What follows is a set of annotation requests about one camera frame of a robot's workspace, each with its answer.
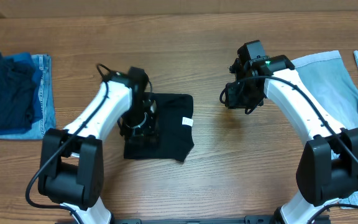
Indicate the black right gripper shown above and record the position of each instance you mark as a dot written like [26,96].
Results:
[237,96]

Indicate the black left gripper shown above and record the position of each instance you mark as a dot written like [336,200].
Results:
[138,131]

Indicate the black t-shirt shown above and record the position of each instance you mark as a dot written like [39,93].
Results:
[175,122]

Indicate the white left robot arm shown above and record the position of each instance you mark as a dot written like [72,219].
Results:
[71,170]

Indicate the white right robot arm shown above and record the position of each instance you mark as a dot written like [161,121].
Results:
[328,168]

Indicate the light blue jeans, right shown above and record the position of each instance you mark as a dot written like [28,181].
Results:
[327,79]

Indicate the folded light blue jeans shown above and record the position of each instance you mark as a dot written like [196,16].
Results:
[43,103]

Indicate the folded dark blue shirt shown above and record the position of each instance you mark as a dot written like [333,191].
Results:
[18,83]

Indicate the brown cardboard wall panel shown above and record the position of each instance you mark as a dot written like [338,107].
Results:
[78,8]

